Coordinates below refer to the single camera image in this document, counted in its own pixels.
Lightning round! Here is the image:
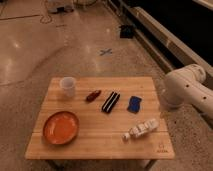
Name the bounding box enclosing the cable on floor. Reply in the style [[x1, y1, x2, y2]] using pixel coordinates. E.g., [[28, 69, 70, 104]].
[[39, 0, 54, 25]]

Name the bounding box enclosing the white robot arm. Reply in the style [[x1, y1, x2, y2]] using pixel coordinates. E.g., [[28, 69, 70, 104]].
[[161, 64, 213, 125]]

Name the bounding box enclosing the dark red small object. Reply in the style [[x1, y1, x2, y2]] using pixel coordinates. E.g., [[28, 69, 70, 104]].
[[86, 90, 101, 102]]

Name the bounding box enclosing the black box on floor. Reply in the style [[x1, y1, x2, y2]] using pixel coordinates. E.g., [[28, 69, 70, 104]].
[[120, 25, 134, 38]]

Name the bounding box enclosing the black white striped case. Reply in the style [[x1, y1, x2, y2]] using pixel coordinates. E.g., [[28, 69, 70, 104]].
[[101, 92, 120, 114]]

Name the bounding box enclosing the white plastic cup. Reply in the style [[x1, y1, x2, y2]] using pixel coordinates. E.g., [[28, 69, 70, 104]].
[[59, 77, 76, 97]]

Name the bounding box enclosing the orange ceramic bowl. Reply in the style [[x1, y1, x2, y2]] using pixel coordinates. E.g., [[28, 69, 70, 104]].
[[42, 111, 79, 145]]

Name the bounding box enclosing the white toy vehicle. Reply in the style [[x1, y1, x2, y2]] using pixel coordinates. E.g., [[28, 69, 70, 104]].
[[123, 119, 159, 141]]

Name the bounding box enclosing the blue sponge block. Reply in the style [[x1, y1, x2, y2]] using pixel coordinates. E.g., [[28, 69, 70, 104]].
[[127, 96, 142, 113]]

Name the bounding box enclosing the wooden folding table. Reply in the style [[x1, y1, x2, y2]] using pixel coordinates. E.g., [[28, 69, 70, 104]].
[[25, 77, 175, 160]]

